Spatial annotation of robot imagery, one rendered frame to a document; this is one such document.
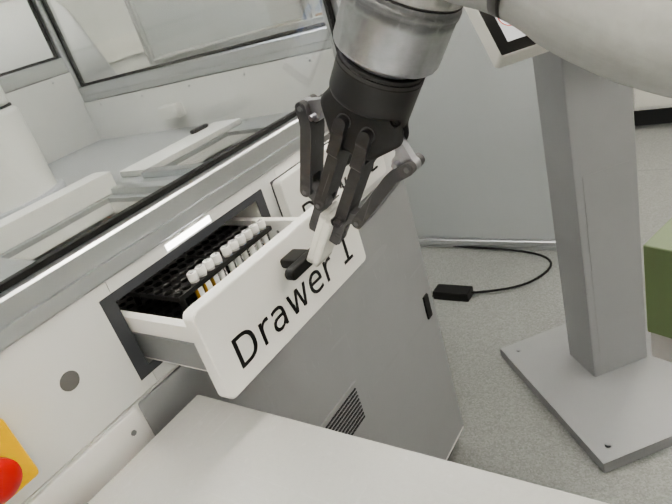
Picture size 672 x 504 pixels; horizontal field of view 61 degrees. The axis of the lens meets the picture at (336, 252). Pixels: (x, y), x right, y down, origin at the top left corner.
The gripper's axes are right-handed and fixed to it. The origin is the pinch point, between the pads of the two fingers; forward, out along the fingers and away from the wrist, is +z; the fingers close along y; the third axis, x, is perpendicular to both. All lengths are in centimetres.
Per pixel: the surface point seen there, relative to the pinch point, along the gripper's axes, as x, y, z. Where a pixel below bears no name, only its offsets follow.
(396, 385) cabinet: -32, -13, 56
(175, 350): 13.0, 7.8, 14.9
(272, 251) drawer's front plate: 1.9, 4.7, 4.8
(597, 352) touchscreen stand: -84, -51, 64
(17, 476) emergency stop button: 31.9, 8.1, 13.7
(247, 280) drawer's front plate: 6.7, 4.3, 5.4
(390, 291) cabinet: -39, -2, 41
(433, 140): -158, 29, 76
